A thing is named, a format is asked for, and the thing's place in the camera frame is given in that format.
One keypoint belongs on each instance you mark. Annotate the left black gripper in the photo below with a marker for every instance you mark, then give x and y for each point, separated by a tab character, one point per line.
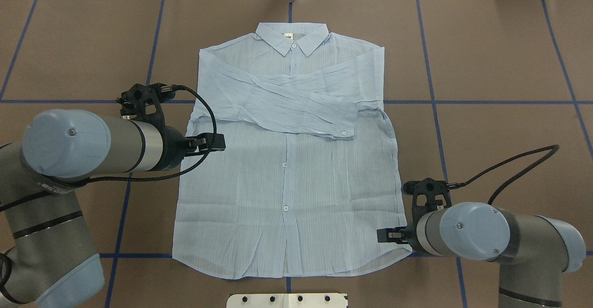
174	144

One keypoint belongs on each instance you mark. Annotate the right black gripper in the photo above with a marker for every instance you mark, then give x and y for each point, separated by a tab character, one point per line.
412	234

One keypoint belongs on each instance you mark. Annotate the light blue button shirt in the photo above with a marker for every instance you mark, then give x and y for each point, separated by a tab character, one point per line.
310	168

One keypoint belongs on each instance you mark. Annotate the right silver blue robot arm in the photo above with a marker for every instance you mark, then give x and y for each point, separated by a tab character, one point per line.
533	252

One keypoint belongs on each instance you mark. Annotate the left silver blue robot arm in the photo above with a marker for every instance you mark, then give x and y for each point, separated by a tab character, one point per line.
54	262

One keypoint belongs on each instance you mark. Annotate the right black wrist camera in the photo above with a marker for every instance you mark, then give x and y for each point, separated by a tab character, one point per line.
428	196

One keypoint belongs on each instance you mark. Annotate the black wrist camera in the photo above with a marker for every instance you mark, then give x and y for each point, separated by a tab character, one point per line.
144	103
428	196

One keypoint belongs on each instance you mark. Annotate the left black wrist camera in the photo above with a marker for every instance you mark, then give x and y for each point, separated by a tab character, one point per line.
144	103

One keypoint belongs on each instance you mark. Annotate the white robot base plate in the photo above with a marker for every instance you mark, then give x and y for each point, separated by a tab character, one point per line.
289	300

